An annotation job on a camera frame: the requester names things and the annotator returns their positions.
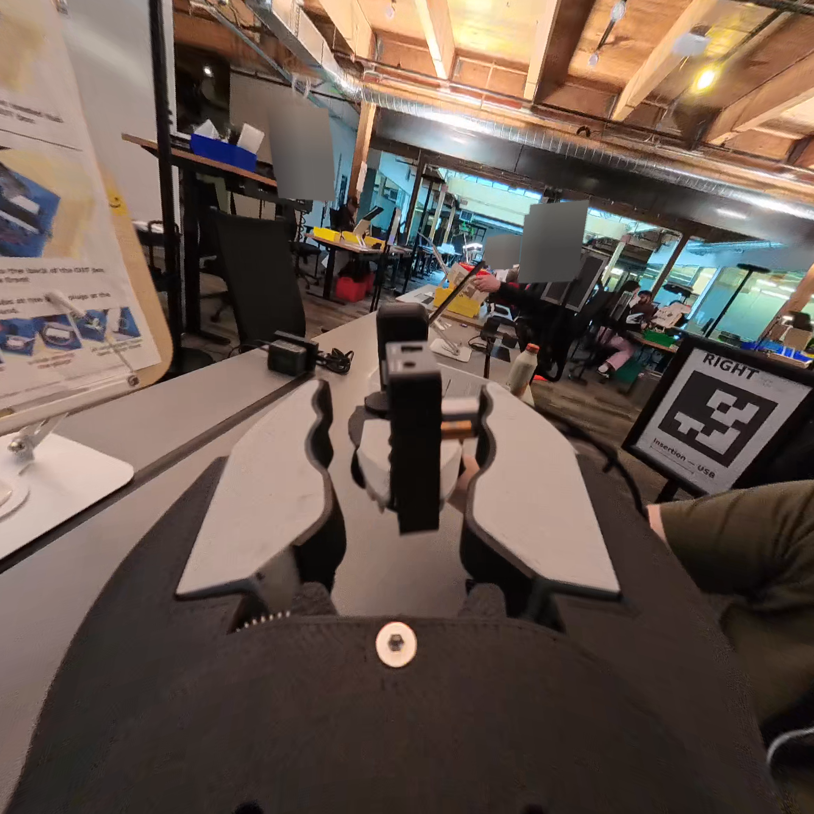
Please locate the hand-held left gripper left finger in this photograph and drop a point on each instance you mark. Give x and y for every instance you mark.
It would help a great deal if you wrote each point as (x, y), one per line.
(267, 502)

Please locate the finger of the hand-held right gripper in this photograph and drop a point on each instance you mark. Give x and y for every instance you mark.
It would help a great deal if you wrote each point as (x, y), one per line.
(376, 474)
(449, 464)

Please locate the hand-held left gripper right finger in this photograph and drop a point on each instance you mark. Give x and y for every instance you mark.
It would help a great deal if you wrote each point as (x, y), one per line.
(540, 509)

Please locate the compact black USB hub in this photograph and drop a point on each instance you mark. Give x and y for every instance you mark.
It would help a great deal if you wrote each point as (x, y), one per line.
(413, 458)

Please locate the person's right hand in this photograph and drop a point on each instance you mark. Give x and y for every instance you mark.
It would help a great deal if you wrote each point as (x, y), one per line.
(469, 474)

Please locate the folding stand with tablet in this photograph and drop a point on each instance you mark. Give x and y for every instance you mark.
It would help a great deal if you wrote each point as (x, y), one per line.
(451, 350)

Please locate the large yellow plastic bin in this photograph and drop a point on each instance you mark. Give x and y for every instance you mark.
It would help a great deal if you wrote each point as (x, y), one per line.
(455, 304)

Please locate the red plastic bin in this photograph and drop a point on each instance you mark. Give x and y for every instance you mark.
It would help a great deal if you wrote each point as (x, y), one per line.
(353, 289)

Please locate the white bottle orange cap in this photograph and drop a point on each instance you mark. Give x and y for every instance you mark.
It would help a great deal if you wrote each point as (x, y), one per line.
(523, 375)

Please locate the black power adapter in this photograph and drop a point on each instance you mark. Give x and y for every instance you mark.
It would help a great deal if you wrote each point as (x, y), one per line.
(289, 356)

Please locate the black-framed marker sign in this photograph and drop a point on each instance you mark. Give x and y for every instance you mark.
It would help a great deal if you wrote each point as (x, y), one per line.
(718, 413)

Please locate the black-legged wooden desk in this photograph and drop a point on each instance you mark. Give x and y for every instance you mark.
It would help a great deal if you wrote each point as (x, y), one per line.
(193, 254)

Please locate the blue plastic bin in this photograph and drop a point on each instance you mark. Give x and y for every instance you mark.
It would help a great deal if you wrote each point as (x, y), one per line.
(222, 152)

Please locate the black floor lamp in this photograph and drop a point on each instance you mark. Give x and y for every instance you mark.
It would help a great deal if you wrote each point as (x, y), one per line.
(166, 191)

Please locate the printed instruction sheet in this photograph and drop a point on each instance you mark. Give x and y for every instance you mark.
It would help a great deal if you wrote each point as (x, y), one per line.
(57, 254)

